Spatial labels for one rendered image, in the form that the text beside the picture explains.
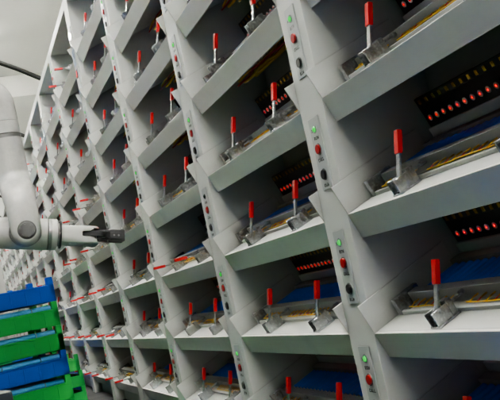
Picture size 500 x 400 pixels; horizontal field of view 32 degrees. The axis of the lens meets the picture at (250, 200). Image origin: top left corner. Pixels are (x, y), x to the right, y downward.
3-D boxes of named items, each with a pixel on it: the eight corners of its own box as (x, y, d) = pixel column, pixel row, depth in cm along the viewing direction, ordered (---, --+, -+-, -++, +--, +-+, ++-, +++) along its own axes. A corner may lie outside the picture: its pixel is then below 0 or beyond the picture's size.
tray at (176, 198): (207, 198, 213) (176, 151, 213) (156, 228, 270) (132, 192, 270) (270, 156, 220) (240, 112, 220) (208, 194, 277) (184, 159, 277)
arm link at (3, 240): (49, 217, 225) (46, 220, 234) (-3, 214, 221) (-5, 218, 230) (48, 248, 224) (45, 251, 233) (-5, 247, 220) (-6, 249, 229)
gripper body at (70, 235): (52, 250, 234) (94, 251, 238) (56, 246, 225) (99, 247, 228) (53, 223, 236) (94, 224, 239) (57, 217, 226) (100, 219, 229)
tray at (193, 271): (223, 275, 211) (201, 242, 211) (168, 289, 268) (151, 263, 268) (285, 230, 218) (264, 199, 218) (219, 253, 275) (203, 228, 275)
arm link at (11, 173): (23, 125, 220) (48, 240, 218) (20, 136, 235) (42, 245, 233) (-13, 130, 217) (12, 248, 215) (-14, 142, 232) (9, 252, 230)
